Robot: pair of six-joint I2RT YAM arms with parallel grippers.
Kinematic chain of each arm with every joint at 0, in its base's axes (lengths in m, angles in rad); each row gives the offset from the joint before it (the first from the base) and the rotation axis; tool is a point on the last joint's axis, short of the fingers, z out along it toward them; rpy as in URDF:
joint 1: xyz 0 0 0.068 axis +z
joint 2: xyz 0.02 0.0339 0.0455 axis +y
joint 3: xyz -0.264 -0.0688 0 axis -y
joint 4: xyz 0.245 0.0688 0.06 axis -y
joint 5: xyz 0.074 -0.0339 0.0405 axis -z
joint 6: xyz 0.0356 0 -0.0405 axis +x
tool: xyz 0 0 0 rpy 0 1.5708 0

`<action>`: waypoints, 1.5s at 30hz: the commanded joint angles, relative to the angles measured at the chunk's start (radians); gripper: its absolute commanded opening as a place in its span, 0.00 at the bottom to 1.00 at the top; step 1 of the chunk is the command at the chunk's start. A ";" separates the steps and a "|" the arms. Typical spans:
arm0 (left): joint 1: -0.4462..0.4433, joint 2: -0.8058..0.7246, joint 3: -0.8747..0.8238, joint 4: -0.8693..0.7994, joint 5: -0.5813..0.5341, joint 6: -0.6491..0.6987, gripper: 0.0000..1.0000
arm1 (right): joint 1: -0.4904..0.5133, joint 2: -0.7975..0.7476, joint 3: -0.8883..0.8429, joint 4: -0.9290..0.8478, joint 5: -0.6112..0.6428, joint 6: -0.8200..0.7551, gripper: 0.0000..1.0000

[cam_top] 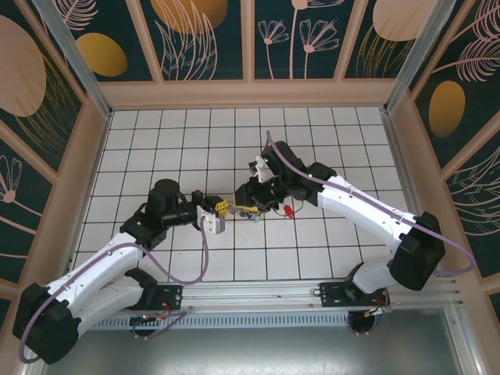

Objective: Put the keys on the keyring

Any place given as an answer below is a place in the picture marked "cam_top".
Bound silver keyring chain with keys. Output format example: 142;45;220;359
228;201;270;224

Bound grey metal sheet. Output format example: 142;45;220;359
38;326;470;375

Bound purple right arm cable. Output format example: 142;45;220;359
265;130;477;277

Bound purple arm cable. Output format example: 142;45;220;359
265;130;477;277
17;218;210;363

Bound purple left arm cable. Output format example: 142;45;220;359
17;218;210;363

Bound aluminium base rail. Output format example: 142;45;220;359
42;277;468;313

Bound slotted grey cable duct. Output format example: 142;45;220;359
93;314;352;330

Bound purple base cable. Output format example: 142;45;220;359
130;307;192;340

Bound aluminium side rail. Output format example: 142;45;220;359
380;111;484;375

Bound aluminium corner post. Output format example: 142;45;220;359
30;0;115;119
382;0;459;116

